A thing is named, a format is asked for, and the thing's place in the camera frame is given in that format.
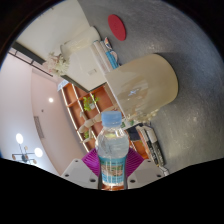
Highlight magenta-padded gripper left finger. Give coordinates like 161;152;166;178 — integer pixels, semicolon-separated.
61;148;102;190

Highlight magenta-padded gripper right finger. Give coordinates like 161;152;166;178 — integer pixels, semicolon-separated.
124;148;165;190

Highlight clear water bottle blue cap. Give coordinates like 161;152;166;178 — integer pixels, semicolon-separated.
94;110;130;191

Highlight dark book stack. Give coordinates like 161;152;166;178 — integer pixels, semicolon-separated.
134;123;167;168

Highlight wooden artist mannequin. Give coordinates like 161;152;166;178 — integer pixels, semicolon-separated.
78;111;104;144

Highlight ceiling chandelier with round lamps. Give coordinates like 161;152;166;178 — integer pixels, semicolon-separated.
11;132;44;165

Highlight ceiling air vent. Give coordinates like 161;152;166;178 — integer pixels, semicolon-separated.
33;115;45;139

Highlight wooden bookshelf unit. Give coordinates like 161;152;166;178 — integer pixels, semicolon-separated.
59;81;149;159

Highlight white book stack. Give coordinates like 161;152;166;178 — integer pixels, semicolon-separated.
91;39;120;73

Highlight small round badge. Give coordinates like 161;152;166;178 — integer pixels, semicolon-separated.
109;49;119;61
103;37;113;51

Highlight white jug vase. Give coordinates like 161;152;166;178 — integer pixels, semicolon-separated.
59;25;102;56

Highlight flat round red coaster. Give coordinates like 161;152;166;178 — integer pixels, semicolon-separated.
107;13;127;42

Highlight cream mug with beaded handle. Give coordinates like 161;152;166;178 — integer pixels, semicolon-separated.
104;53;179;123

